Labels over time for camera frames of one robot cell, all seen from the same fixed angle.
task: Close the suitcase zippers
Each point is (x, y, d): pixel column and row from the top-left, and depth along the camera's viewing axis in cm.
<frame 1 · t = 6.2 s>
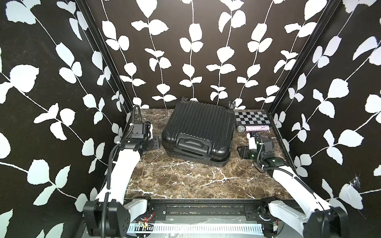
left hand: (157, 139, 81), fingers open
right hand: (239, 145, 84), fingers open
black ribbed hard-shell suitcase: (199, 133, 84), point 20 cm above the table
black white checkerboard plate: (252, 117, 116), point 3 cm above the table
glittery pink cylinder tube: (242, 129, 106), point 5 cm above the table

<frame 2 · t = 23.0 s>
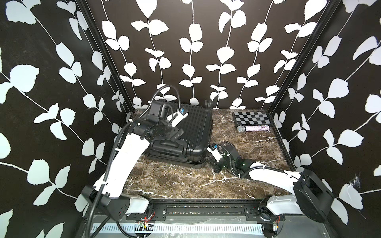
left hand: (176, 120, 72), fingers open
right hand: (207, 159, 83), fingers closed
black ribbed hard-shell suitcase: (189, 149, 76), point 21 cm above the table
the other named things where they were.

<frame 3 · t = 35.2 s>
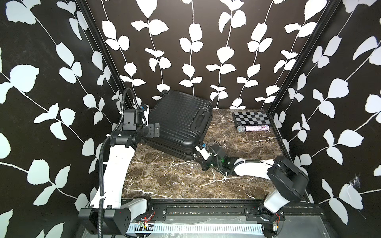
left hand: (149, 123, 74), fingers open
right hand: (195, 158, 86), fingers closed
black ribbed hard-shell suitcase: (189, 123, 88), point 21 cm above the table
the other named things where they were.

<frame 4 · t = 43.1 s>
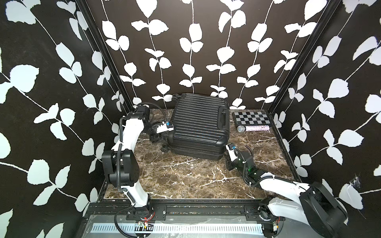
left hand: (162, 131, 87), fingers open
right hand: (224, 152, 87), fingers closed
black ribbed hard-shell suitcase: (201, 127, 86), point 21 cm above the table
the other named things where they were.

